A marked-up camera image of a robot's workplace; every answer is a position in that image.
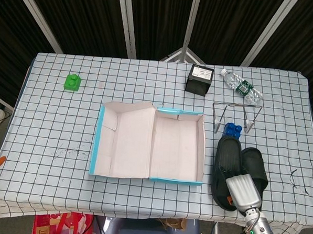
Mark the white screen frame post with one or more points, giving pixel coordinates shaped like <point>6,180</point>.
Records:
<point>192,19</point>
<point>127,23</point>
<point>36,13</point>
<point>269,31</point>

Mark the black rubber slipper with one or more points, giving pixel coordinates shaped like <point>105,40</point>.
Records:
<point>253,164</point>
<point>228,154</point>

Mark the clear plastic water bottle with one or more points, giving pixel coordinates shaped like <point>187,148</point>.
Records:
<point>243,88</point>

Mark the checkered tablecloth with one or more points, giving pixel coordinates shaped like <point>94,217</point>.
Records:
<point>53,130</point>

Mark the light blue shoebox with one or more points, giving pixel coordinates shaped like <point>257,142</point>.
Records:
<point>134,147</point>

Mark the white metal tripod base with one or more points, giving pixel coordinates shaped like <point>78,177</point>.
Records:
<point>185,54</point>

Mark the blue toy brick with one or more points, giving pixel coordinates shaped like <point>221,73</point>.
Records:
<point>233,130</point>

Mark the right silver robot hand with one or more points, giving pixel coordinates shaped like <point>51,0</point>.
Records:
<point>244,192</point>

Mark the green toy brick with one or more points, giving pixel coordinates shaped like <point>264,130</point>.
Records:
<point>72,83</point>

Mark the white metal bar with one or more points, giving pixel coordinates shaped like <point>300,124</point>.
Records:
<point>0,99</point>

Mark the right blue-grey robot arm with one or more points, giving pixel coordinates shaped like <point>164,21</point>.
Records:
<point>264,232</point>

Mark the red patterned bag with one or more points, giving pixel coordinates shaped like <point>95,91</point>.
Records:
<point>61,224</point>

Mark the blue-grey chair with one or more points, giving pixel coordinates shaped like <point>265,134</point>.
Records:
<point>145,233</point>

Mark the black cardboard box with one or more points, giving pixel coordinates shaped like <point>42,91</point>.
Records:
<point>199,81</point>

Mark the brown paper bag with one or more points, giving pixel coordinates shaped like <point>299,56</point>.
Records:
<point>174,223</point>

